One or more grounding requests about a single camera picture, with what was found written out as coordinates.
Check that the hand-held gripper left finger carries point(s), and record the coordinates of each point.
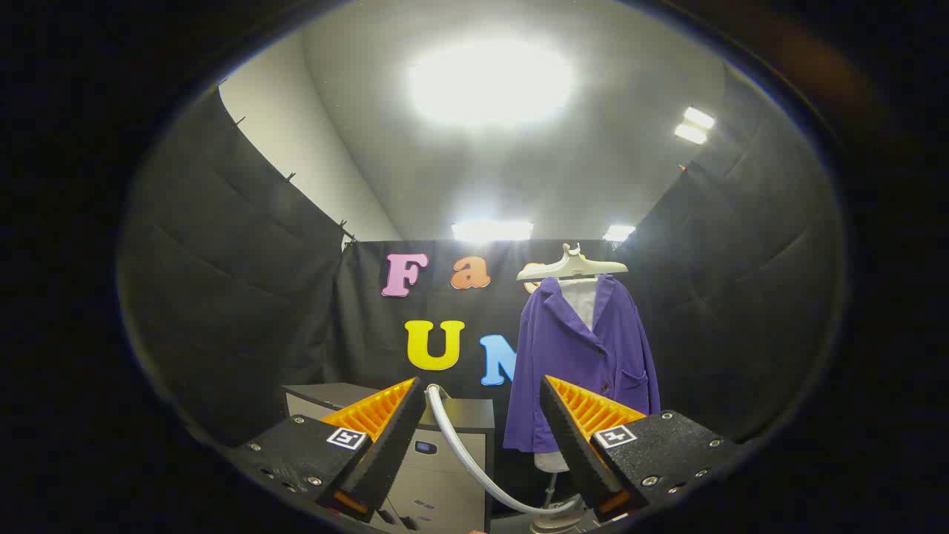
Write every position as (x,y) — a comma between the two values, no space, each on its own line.
(393,445)

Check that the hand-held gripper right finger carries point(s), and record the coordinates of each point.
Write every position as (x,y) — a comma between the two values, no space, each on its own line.
(571,445)

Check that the white clothes hanger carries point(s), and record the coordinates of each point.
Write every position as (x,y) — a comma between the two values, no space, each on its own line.
(571,265)

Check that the grey cabinet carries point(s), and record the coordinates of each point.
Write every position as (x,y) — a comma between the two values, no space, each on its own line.
(452,460)

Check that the white mannequin torso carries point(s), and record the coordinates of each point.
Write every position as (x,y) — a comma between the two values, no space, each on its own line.
(582,300)

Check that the black backdrop cloth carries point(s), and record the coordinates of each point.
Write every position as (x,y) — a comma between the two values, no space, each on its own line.
(237,297)

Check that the small ceiling light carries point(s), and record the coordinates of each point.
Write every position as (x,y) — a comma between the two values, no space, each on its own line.
(619,233)

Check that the long ceiling light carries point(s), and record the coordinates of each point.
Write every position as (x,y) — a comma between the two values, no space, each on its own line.
(493,230)

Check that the square ceiling light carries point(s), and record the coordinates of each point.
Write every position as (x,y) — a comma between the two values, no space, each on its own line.
(695,124)

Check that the large ceiling light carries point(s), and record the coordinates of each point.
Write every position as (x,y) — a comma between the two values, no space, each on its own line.
(489,81)

